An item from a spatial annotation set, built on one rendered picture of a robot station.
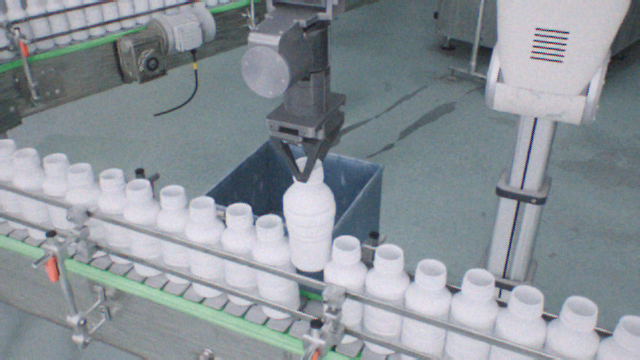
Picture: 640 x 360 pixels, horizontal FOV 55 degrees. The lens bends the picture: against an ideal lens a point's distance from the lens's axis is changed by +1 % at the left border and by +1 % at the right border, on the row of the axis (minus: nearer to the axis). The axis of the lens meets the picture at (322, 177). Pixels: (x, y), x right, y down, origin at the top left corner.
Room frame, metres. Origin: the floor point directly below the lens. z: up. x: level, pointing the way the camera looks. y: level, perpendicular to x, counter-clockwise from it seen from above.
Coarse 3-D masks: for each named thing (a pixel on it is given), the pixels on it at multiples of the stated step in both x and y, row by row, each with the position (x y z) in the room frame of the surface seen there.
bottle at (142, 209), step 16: (128, 192) 0.80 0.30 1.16; (144, 192) 0.79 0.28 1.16; (128, 208) 0.80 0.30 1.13; (144, 208) 0.79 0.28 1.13; (160, 208) 0.81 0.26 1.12; (144, 224) 0.78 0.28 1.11; (144, 240) 0.78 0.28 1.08; (160, 240) 0.79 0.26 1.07; (144, 256) 0.78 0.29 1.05; (160, 256) 0.79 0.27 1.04; (144, 272) 0.78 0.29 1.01; (160, 272) 0.78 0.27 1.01
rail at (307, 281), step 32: (32, 192) 0.87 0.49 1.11; (32, 224) 0.87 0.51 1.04; (128, 224) 0.78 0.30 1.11; (128, 256) 0.78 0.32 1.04; (224, 256) 0.70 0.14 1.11; (224, 288) 0.71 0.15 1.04; (320, 288) 0.64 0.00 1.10; (448, 288) 0.64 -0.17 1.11; (416, 320) 0.58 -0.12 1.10; (544, 320) 0.58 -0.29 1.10; (416, 352) 0.58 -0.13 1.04; (544, 352) 0.52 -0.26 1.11
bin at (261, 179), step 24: (264, 144) 1.34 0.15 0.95; (240, 168) 1.24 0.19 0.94; (264, 168) 1.33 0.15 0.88; (288, 168) 1.34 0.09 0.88; (336, 168) 1.28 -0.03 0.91; (360, 168) 1.26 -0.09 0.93; (216, 192) 1.14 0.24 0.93; (240, 192) 1.23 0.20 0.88; (264, 192) 1.33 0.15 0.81; (336, 192) 1.28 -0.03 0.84; (360, 192) 1.25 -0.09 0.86; (336, 216) 1.28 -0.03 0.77; (360, 216) 1.11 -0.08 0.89; (360, 240) 1.12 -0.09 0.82; (312, 288) 0.97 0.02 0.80
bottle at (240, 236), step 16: (240, 208) 0.75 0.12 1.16; (240, 224) 0.72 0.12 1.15; (224, 240) 0.72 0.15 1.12; (240, 240) 0.72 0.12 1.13; (256, 240) 0.72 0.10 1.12; (240, 256) 0.71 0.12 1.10; (240, 272) 0.71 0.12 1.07; (240, 288) 0.71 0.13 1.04; (256, 288) 0.72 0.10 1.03; (240, 304) 0.71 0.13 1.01
